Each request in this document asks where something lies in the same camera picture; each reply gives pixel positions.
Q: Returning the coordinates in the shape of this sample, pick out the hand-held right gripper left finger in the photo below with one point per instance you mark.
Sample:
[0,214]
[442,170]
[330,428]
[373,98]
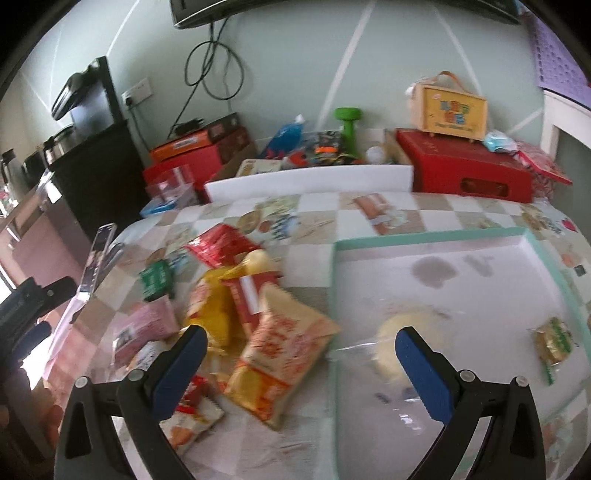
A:
[178,369]

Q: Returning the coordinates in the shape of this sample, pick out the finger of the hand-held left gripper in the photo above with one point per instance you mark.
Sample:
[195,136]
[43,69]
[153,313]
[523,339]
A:
[34,333]
[55,289]

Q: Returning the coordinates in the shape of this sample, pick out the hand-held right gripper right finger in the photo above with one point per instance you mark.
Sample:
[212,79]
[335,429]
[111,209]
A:
[422,369]

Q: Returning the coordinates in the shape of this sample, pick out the round bread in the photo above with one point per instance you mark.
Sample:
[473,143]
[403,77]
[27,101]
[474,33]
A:
[392,341]

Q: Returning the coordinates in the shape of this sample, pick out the pink snack packet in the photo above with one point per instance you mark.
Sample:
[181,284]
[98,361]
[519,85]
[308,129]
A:
[143,323]

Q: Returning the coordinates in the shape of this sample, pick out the red white snack packet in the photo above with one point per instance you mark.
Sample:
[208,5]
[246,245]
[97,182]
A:
[247,295]
[187,427]

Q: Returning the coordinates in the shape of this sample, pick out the white tray with teal rim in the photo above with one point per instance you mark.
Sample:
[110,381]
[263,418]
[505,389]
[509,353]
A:
[485,300]

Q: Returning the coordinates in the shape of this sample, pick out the large cream orange snack packet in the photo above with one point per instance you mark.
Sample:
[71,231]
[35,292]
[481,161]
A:
[281,350]

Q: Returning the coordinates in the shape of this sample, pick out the small yellow green snack packet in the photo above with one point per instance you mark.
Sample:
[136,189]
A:
[554,344]

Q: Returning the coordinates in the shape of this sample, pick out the brown side table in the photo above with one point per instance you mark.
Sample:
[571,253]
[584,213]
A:
[41,221]

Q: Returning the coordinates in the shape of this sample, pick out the steel kettle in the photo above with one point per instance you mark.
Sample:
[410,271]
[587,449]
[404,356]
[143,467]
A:
[10,173]

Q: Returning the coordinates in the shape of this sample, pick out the blue flat packet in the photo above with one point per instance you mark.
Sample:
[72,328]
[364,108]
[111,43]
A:
[152,210]

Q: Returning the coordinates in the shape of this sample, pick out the silver pot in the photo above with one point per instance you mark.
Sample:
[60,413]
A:
[60,138]

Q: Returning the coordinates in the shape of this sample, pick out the clear plastic box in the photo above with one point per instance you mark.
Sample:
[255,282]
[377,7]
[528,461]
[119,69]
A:
[171,187]

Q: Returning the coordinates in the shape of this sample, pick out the black water dispenser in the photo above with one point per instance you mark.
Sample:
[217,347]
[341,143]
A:
[92,101]

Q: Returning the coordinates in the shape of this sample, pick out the orange flat box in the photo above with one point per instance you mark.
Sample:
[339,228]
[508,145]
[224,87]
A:
[182,144]

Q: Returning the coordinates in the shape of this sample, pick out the red gift box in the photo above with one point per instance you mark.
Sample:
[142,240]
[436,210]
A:
[205,160]

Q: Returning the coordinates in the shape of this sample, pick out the red crate box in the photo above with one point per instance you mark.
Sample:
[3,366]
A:
[461,166]

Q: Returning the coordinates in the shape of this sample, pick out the white printed box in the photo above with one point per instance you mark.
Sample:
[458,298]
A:
[256,167]

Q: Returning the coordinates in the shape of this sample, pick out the white cardboard box of items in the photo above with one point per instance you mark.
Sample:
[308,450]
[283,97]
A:
[309,181]

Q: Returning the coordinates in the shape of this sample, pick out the dark brown box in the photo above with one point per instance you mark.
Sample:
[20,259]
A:
[225,127]

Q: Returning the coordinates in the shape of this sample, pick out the red printed bag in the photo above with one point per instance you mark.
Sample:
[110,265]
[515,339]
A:
[545,164]

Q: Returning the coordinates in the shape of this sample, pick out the colourful toy pile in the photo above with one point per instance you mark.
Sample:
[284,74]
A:
[323,150]

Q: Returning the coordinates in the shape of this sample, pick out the light blue packet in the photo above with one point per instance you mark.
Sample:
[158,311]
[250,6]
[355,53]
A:
[498,141]

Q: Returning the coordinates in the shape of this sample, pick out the green dumbbell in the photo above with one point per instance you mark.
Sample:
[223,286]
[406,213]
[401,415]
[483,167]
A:
[349,129]

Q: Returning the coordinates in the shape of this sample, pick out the blue plastic bottle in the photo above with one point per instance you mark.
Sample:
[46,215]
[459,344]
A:
[286,136]

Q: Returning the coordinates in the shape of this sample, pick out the white shelf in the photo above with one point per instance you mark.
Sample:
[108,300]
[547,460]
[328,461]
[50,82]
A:
[551,124]

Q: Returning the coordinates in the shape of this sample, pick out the purple leaflet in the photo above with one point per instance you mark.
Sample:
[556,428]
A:
[561,60]

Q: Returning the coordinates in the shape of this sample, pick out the black television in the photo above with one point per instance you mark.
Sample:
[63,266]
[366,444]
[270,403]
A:
[323,7]

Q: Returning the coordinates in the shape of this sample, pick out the white wall socket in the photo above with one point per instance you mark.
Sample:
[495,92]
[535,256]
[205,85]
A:
[137,91]

